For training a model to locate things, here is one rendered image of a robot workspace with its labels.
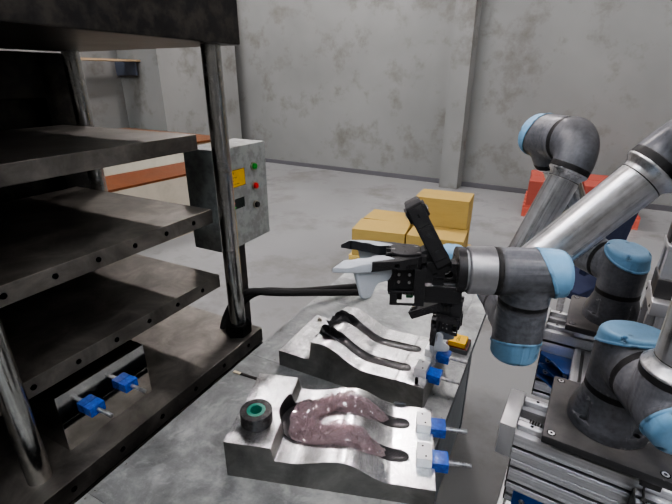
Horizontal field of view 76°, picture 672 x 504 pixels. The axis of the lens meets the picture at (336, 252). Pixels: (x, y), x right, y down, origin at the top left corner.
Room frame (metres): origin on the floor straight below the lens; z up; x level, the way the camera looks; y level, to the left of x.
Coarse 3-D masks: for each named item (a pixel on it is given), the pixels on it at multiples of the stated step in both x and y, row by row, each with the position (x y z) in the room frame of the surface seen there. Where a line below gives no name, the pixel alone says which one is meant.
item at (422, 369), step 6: (420, 360) 1.08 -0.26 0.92; (420, 366) 1.05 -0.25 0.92; (426, 366) 1.05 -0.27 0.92; (414, 372) 1.04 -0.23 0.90; (420, 372) 1.03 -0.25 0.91; (426, 372) 1.03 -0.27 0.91; (432, 372) 1.04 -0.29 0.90; (438, 372) 1.04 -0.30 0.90; (426, 378) 1.03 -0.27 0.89; (432, 378) 1.02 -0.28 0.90; (438, 378) 1.01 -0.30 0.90; (444, 378) 1.02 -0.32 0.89; (438, 384) 1.01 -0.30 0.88
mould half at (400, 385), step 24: (360, 312) 1.34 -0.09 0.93; (312, 336) 1.29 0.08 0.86; (360, 336) 1.22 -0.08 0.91; (384, 336) 1.26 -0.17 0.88; (408, 336) 1.26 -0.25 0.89; (288, 360) 1.19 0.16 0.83; (312, 360) 1.15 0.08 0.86; (336, 360) 1.11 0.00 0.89; (360, 360) 1.12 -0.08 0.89; (408, 360) 1.11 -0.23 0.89; (432, 360) 1.11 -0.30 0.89; (360, 384) 1.07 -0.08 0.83; (384, 384) 1.04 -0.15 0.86; (408, 384) 1.00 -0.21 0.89; (432, 384) 1.08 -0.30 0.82
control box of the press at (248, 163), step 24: (240, 144) 1.71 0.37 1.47; (192, 168) 1.61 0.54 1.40; (240, 168) 1.67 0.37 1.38; (264, 168) 1.81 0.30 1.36; (192, 192) 1.62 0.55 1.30; (240, 192) 1.66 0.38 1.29; (264, 192) 1.80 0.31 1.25; (216, 216) 1.57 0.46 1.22; (240, 216) 1.65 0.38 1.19; (264, 216) 1.79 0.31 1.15; (216, 240) 1.57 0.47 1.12; (240, 240) 1.64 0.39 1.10
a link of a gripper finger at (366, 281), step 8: (376, 256) 0.59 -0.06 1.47; (384, 256) 0.59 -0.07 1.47; (344, 264) 0.56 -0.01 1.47; (352, 264) 0.55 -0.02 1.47; (360, 264) 0.55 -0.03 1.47; (368, 264) 0.55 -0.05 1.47; (336, 272) 0.55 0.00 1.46; (344, 272) 0.55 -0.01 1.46; (352, 272) 0.55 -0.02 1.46; (360, 272) 0.55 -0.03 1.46; (368, 272) 0.55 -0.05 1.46; (376, 272) 0.57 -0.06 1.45; (384, 272) 0.57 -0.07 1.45; (360, 280) 0.55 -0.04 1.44; (368, 280) 0.56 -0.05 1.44; (376, 280) 0.57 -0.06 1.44; (384, 280) 0.57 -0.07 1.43; (360, 288) 0.55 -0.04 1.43; (368, 288) 0.56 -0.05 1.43; (360, 296) 0.55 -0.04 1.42; (368, 296) 0.56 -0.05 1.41
